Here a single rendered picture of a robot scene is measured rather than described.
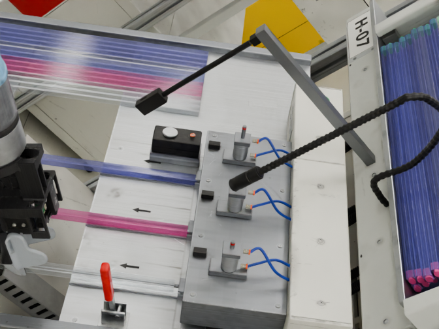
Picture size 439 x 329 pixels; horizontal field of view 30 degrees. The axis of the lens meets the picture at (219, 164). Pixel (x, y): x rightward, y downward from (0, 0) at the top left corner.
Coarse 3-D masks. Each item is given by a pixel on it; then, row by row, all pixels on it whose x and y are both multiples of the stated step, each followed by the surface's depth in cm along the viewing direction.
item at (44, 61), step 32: (0, 32) 150; (32, 32) 151; (64, 32) 153; (32, 64) 144; (64, 64) 145; (96, 64) 146; (128, 64) 147; (160, 64) 148; (192, 64) 150; (64, 96) 140; (96, 96) 140; (128, 96) 141; (192, 96) 143
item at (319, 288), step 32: (288, 128) 139; (320, 128) 129; (320, 160) 123; (320, 192) 118; (320, 224) 113; (320, 256) 109; (288, 288) 106; (320, 288) 105; (288, 320) 102; (320, 320) 101; (352, 320) 102
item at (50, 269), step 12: (0, 264) 110; (48, 264) 111; (60, 264) 111; (60, 276) 111; (72, 276) 111; (84, 276) 110; (96, 276) 110; (120, 276) 111; (132, 276) 111; (144, 276) 111; (156, 288) 111; (168, 288) 111
